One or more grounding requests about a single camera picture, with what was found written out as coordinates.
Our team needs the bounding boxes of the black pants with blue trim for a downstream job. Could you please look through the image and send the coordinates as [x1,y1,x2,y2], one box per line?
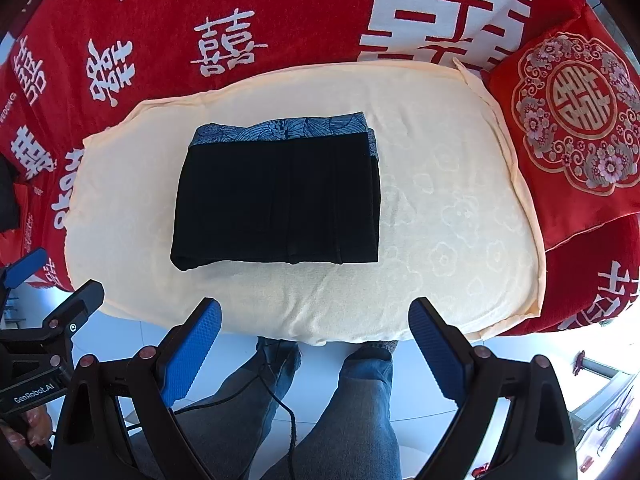
[170,112,381,271]

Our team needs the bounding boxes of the person's left hand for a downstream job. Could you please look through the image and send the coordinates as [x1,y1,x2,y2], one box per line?
[1,404,53,452]

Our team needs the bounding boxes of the black garment at sofa edge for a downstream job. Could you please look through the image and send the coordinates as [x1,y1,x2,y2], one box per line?
[0,155,21,233]

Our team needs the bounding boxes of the person's left leg in jeans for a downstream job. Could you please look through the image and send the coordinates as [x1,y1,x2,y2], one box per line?
[177,337,302,479]

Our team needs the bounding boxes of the person's leg in jeans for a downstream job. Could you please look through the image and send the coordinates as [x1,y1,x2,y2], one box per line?
[264,341,401,480]
[177,337,302,479]

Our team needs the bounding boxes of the person's right leg in jeans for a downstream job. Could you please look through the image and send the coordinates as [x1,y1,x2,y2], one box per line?
[264,341,401,480]

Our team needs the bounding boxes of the peach cream towel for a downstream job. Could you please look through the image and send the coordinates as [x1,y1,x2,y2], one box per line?
[64,61,546,346]

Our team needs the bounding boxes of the red blanket with white characters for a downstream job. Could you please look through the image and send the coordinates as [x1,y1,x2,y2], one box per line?
[1,0,639,335]

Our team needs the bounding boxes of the red embroidered cushion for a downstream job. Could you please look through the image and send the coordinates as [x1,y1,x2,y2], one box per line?
[486,8,639,249]

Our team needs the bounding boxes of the black cable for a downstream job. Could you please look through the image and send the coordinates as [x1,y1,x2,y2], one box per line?
[124,343,302,480]

